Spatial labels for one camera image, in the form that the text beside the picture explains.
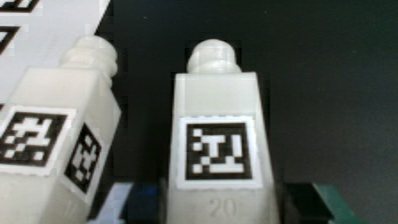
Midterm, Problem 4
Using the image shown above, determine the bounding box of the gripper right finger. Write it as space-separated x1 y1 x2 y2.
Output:
282 183 358 224

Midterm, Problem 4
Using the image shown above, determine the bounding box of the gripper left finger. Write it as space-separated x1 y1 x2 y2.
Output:
87 182 159 224

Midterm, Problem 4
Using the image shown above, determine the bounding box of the white leg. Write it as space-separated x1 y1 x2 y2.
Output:
0 36 120 224
165 39 280 224

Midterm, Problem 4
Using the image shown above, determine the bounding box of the white marker sheet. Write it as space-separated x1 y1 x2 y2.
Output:
0 0 112 103

